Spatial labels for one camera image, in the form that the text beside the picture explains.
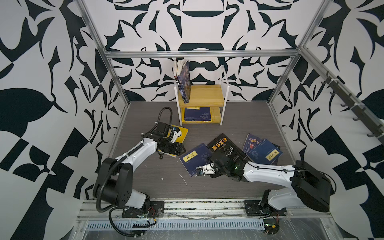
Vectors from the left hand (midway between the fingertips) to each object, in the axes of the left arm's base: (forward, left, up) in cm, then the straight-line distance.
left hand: (180, 147), depth 86 cm
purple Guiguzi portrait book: (+29, -3, +26) cm, 39 cm away
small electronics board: (-37, -43, -9) cm, 57 cm away
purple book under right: (+6, -44, -7) cm, 45 cm away
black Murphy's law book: (+2, -26, -7) cm, 27 cm away
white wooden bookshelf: (+20, -16, +13) cm, 29 cm away
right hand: (-6, -15, -2) cm, 17 cm away
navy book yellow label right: (-2, -50, -6) cm, 51 cm away
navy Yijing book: (-2, -11, -8) cm, 14 cm away
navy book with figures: (+26, -15, -2) cm, 30 cm away
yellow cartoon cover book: (+9, +1, -7) cm, 12 cm away
